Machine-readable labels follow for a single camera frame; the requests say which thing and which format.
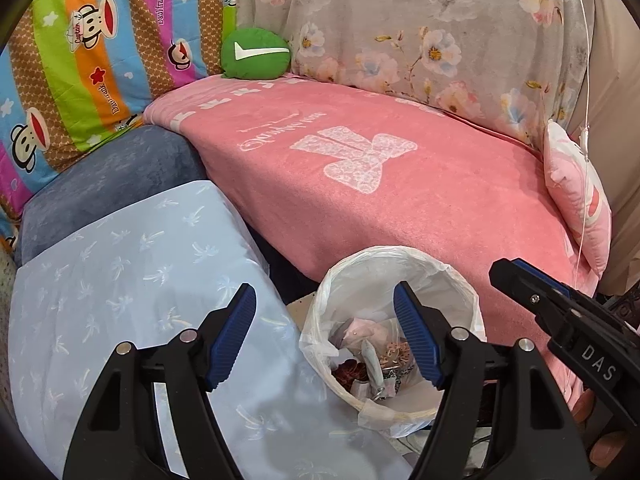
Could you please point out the grey floral blanket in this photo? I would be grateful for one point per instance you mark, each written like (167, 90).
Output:
(400, 10)

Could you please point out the striped cartoon monkey blanket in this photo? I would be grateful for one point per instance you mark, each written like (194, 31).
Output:
(100, 85)

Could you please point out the red velvet scrunchie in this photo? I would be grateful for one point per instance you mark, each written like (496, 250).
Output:
(350, 372)

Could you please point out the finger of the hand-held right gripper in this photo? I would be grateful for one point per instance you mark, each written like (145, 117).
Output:
(546, 281)
(520, 285)

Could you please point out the person's right hand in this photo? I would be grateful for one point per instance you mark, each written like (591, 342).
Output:
(592, 410)

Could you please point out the green round cushion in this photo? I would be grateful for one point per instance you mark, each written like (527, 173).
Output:
(250, 67)

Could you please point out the orange crochet scrunchie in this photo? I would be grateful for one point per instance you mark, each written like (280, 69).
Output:
(392, 357)

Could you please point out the light blue patterned cloth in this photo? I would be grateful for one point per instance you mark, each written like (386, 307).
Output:
(150, 270)

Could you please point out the pink pillow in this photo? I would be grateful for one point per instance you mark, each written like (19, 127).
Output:
(575, 185)

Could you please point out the cream knitted cloth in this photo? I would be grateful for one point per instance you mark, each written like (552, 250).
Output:
(6, 310)

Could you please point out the pink bow print blanket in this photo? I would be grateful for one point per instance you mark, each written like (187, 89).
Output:
(450, 200)

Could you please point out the cardboard sheet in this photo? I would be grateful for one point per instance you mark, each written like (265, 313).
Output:
(302, 302)

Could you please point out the beige curtain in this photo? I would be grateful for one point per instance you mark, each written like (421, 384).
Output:
(620, 110)

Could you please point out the bin with white plastic liner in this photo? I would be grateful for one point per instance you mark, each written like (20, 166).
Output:
(360, 270)

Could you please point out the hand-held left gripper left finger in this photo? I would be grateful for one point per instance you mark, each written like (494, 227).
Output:
(232, 340)

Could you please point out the blue-grey sofa cushion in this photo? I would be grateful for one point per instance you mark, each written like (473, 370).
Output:
(115, 170)

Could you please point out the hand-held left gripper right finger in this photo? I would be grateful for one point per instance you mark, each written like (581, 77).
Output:
(417, 340)

